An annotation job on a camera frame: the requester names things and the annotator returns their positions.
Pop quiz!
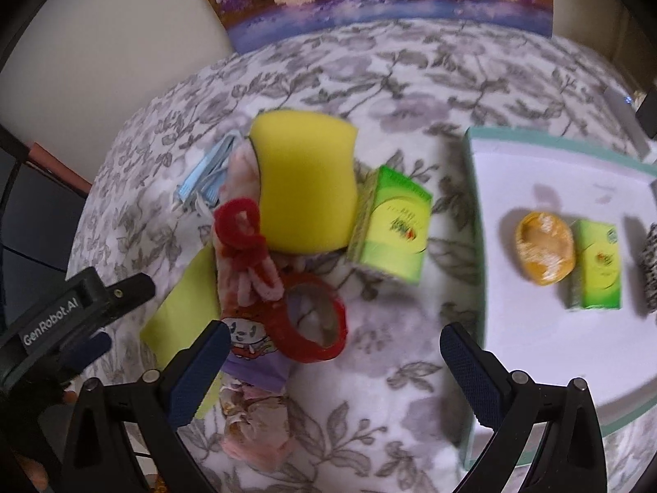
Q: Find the pink fuzzy cloth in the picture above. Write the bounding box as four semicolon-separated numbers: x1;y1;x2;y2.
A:
218;380;296;473

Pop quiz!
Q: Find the flower painting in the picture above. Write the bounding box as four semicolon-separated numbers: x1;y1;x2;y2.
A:
185;0;555;55

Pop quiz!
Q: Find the white box teal rim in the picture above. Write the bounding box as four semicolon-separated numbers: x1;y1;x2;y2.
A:
462;126;657;470

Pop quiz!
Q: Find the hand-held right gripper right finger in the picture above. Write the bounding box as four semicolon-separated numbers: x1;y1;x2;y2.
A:
440;323;609;493

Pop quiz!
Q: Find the green carton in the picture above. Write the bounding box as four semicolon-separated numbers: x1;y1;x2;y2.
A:
567;219;624;311
346;165;433;286

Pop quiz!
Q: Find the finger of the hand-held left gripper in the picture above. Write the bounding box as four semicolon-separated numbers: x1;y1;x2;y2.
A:
59;331;113;376
100;273;156;319

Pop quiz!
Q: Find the floral grey white blanket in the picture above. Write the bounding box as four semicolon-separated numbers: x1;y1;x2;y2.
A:
67;18;657;493

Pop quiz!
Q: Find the red fuzzy hair tie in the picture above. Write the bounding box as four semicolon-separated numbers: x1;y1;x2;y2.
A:
213;198;268;268

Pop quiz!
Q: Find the red ring hair band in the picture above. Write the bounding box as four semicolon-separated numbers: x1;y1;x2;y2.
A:
264;273;349;364

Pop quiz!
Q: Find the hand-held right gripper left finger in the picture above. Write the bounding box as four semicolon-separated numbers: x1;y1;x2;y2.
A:
60;320;232;493

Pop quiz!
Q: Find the yellow green sponge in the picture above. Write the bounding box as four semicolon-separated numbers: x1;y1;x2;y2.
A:
249;109;359;255

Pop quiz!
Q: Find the orange round packet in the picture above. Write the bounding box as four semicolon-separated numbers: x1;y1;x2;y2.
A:
515;210;576;287

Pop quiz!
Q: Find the black white spotted item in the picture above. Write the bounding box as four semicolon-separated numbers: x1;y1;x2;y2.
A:
636;222;657;316

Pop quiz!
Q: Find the black adapter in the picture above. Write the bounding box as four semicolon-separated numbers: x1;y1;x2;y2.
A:
634;85;657;139

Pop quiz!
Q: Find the small cartoon packet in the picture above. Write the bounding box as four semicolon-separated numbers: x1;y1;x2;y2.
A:
221;303;288;388

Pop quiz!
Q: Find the dark furniture brown edge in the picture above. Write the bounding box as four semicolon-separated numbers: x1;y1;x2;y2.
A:
0;123;96;329

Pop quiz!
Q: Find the pink white striped fuzzy sock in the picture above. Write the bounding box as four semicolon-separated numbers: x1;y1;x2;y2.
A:
218;146;284;303

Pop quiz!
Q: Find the blue face mask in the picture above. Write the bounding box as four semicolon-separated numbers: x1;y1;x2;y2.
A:
175;134;244;214

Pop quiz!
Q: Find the lime green cloth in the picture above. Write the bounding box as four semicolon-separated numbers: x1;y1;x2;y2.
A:
140;251;227;419

